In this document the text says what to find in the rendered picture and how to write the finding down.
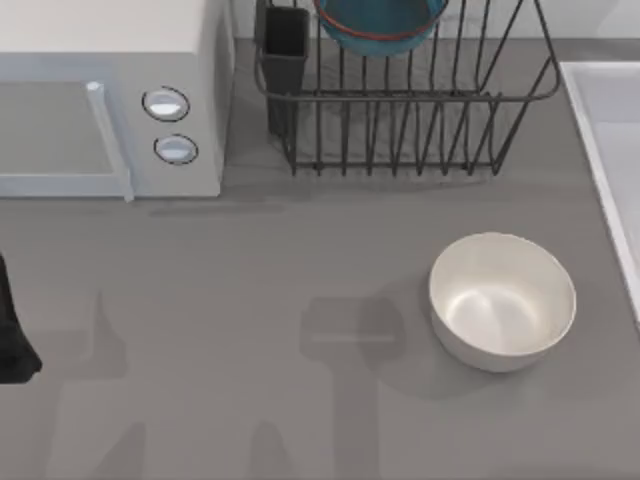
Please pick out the small microwave knob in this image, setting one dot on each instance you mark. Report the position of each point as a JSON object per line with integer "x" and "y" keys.
{"x": 175, "y": 149}

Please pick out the white bowl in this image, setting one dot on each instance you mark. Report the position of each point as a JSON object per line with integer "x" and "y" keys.
{"x": 500, "y": 305}

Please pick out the black cutlery holder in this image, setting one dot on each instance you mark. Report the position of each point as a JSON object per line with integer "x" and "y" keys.
{"x": 285, "y": 45}

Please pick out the pale microwave oven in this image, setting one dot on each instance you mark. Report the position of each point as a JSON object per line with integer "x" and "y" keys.
{"x": 210, "y": 75}

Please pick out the large microwave knob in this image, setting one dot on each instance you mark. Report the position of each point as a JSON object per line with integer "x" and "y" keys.
{"x": 166, "y": 104}

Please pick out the blue bowl with red rim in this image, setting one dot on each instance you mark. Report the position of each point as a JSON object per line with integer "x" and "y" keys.
{"x": 380, "y": 25}

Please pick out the white sink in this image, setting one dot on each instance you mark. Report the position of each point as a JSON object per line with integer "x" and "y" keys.
{"x": 610, "y": 150}

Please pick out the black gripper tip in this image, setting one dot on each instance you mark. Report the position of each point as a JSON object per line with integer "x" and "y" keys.
{"x": 12, "y": 345}

